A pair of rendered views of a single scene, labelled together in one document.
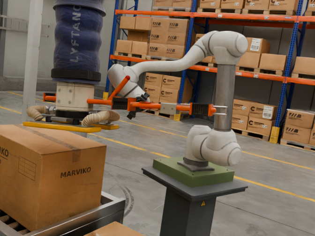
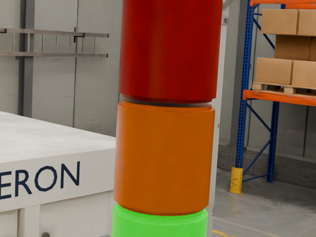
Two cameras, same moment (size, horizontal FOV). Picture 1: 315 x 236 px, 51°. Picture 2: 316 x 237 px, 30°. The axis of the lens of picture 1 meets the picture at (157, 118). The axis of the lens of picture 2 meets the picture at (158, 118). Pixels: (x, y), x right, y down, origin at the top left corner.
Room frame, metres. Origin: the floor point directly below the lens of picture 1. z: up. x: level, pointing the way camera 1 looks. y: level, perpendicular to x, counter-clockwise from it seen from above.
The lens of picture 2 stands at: (1.64, 1.56, 2.30)
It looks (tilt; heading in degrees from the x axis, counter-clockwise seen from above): 8 degrees down; 9
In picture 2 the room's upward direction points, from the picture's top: 3 degrees clockwise
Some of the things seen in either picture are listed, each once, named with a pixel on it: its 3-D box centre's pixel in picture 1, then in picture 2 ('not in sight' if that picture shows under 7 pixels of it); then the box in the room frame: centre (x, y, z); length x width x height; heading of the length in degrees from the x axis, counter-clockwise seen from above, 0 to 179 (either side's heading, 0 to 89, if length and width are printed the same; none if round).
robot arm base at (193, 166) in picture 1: (194, 161); not in sight; (2.07, -0.27, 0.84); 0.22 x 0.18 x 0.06; 31
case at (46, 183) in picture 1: (41, 169); not in sight; (1.78, 0.61, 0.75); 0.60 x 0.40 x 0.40; 53
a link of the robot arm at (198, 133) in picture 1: (199, 142); not in sight; (2.04, -0.29, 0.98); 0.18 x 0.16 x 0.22; 35
